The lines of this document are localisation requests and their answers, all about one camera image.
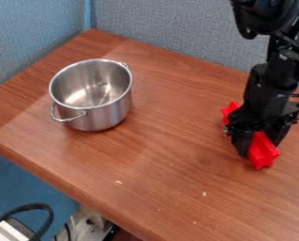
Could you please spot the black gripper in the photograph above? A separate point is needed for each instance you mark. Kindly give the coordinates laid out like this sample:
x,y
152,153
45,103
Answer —
x,y
267,111

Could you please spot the red plastic block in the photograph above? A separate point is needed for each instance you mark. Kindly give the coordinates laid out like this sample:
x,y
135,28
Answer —
x,y
261,151

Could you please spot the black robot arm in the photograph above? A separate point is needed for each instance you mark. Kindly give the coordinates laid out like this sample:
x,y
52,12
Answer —
x,y
272,18

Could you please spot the stainless steel pot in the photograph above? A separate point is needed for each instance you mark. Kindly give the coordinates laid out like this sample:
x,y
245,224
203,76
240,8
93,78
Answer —
x,y
91,92

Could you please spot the white device under table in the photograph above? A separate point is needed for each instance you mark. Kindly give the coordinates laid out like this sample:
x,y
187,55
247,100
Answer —
x,y
13,230

